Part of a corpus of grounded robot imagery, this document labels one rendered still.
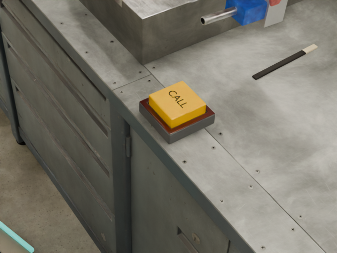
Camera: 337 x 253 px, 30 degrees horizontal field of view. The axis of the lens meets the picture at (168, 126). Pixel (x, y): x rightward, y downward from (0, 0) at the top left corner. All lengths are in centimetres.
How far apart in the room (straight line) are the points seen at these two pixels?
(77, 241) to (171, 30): 89
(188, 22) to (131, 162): 32
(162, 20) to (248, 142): 23
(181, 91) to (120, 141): 29
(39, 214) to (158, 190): 74
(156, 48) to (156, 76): 5
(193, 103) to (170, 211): 30
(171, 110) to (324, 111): 24
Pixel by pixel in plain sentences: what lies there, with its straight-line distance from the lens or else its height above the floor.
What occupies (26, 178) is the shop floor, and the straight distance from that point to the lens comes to 191.
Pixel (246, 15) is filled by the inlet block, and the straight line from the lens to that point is 89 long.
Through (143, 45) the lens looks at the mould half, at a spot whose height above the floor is 84.
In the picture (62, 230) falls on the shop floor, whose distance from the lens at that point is 178.
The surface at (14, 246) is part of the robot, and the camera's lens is 143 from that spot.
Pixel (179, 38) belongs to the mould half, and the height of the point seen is 82.
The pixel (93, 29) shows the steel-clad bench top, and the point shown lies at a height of 80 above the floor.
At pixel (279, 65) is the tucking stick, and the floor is 80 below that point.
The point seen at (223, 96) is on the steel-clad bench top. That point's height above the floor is 80.
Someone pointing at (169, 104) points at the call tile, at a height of 84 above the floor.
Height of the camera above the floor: 145
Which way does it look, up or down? 46 degrees down
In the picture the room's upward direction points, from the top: 3 degrees clockwise
